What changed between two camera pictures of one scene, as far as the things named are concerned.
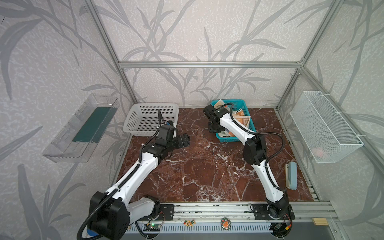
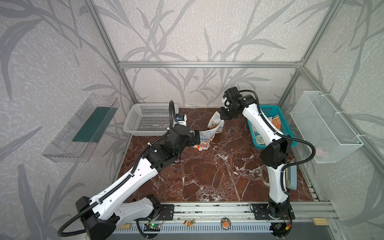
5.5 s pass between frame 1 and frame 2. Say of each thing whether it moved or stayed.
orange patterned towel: moved
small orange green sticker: stayed
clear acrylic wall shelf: stayed
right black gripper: moved
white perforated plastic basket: stayed
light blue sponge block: stayed
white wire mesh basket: stayed
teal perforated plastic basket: moved
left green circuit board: stayed
